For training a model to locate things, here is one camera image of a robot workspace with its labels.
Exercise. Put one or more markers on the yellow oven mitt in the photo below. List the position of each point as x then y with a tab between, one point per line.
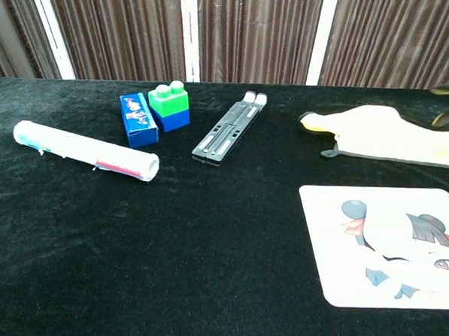
392	135

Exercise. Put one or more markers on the blue printed carton box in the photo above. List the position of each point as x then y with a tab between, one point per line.
136	118

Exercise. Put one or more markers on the cartoon girl mouse pad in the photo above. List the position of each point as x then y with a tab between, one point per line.
336	264

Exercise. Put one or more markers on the white aluminium frame post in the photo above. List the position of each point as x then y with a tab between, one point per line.
51	27
321	37
189	30

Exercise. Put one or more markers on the green building block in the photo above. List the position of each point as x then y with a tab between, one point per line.
169	101

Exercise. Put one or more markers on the white toothpaste tube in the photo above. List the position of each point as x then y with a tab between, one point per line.
82	149

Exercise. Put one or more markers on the black velvet tablecloth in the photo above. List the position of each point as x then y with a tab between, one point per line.
166	266

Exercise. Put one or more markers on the brown pleated curtain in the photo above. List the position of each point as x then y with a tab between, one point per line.
258	34
119	27
13	32
397	41

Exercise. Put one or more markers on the black folding laptop stand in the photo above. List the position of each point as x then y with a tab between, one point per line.
226	130

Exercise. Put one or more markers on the blue building block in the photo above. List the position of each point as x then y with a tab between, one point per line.
176	121

